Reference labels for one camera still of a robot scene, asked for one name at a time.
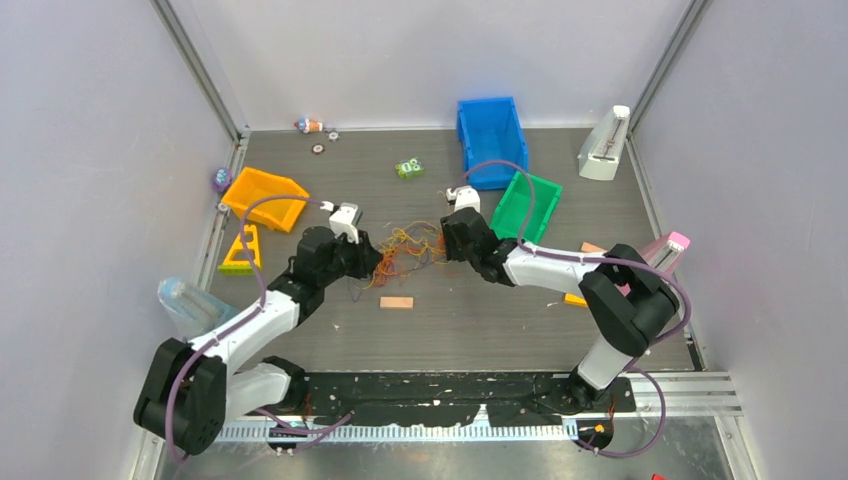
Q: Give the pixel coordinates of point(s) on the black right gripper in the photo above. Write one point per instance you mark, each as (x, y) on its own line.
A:
(454, 253)

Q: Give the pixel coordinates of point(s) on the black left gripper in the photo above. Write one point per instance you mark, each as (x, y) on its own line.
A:
(365, 256)

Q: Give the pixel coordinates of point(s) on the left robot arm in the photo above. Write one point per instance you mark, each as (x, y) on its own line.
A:
(193, 388)

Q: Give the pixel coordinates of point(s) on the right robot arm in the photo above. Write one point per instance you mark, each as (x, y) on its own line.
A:
(630, 301)

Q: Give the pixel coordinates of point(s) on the small wooden block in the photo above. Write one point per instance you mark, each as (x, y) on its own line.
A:
(395, 302)

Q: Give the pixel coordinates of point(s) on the green monster toy block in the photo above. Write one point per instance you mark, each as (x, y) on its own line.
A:
(409, 168)

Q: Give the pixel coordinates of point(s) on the orange plastic bin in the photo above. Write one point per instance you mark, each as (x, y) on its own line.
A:
(252, 185)

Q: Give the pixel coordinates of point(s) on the blue plastic bin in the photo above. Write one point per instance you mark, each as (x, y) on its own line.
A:
(489, 129)

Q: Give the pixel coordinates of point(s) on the yellow triangle block right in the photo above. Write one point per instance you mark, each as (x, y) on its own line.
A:
(575, 300)

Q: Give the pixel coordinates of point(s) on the yellow triangle block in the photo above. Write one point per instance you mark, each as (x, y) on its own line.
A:
(575, 300)
(244, 252)

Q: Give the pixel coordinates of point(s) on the yellow triangle block left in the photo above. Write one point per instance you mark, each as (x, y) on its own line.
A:
(244, 252)

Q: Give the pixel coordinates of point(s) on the small clown figurine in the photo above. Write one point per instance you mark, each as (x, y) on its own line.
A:
(307, 125)

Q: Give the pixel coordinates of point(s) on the white metronome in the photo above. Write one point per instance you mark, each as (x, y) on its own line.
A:
(600, 154)

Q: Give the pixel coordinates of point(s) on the purple round toy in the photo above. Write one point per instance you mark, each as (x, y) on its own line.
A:
(222, 180)

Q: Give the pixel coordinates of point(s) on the clear plastic bottle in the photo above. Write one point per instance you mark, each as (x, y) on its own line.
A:
(193, 311)

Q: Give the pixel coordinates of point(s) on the pink metronome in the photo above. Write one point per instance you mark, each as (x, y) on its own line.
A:
(665, 253)

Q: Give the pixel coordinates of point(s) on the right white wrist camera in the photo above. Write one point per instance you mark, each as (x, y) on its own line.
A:
(463, 197)

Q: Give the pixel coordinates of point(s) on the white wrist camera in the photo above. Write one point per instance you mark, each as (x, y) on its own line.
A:
(344, 221)
(463, 197)

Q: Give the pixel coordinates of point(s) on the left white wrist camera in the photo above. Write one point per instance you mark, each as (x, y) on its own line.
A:
(344, 221)

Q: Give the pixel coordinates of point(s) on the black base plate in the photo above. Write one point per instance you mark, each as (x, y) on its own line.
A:
(446, 399)

